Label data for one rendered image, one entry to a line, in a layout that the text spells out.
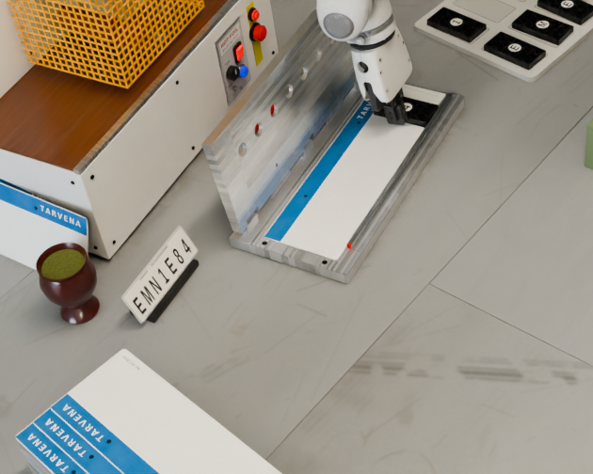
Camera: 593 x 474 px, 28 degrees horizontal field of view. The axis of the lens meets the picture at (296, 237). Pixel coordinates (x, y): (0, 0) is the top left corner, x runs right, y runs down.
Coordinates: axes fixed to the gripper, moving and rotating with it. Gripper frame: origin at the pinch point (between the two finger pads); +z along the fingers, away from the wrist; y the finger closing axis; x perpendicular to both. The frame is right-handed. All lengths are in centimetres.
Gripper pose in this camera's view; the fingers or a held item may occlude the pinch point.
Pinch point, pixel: (395, 112)
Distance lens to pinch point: 197.1
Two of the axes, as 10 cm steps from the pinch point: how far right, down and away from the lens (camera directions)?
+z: 3.0, 7.3, 6.1
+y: 4.7, -6.7, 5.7
